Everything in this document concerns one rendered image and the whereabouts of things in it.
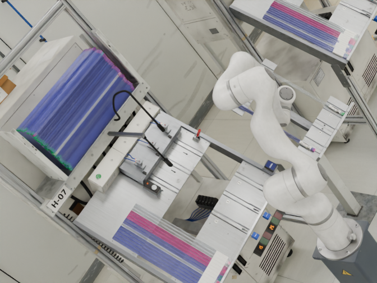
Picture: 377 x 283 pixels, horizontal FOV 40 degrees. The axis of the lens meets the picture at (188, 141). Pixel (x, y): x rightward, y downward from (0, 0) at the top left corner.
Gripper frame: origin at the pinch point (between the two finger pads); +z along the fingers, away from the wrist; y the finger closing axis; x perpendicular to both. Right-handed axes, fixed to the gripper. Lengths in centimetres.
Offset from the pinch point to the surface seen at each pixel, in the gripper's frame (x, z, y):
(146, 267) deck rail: -8, 9, 86
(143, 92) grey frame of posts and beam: -58, 8, 19
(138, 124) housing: -50, 11, 33
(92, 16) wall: -155, 126, -56
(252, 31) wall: -62, 210, -178
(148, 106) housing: -52, 11, 23
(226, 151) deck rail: -8.4, 13.2, 18.5
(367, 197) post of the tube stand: 72, 58, -24
